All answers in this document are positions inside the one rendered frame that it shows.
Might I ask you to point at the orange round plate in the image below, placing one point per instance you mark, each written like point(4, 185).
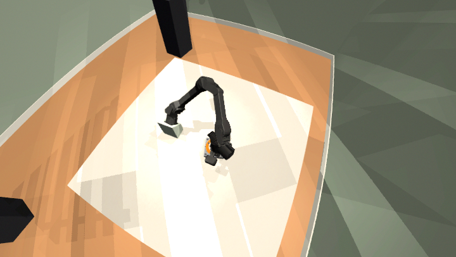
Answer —
point(207, 147)

